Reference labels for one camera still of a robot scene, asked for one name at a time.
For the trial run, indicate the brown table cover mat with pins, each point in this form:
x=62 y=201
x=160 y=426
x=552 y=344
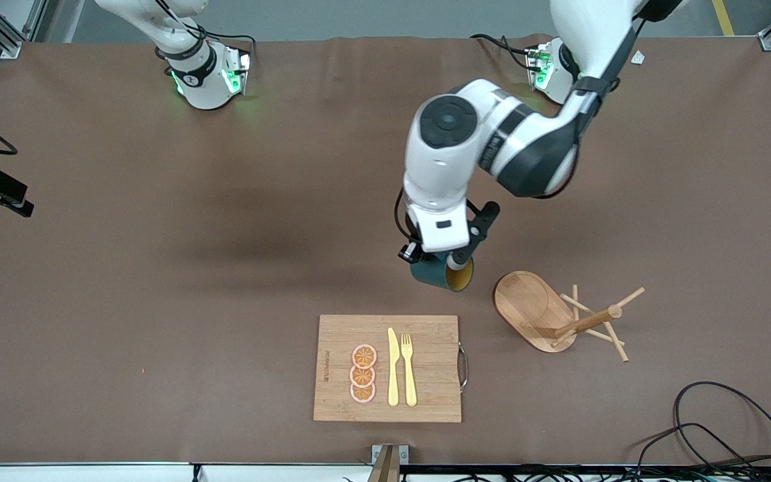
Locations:
x=158 y=268

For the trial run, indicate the metal bracket with wooden post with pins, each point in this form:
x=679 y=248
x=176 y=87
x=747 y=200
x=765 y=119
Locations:
x=385 y=465

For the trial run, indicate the yellow plastic fork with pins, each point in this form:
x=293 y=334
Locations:
x=409 y=375

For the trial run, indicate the wooden mug rack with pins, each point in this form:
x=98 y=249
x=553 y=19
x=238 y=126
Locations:
x=526 y=301

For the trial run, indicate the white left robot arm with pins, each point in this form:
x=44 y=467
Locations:
x=446 y=154

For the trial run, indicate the yellow plastic knife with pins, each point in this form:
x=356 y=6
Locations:
x=393 y=375

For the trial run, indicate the white table edge rail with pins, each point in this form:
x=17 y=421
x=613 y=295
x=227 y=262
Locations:
x=91 y=473

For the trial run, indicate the small white paper scrap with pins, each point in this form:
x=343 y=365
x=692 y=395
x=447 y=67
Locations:
x=638 y=57

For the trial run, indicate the orange slice toy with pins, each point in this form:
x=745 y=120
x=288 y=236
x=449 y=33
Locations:
x=364 y=356

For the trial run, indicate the teal mug yellow inside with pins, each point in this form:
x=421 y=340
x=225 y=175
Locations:
x=432 y=276

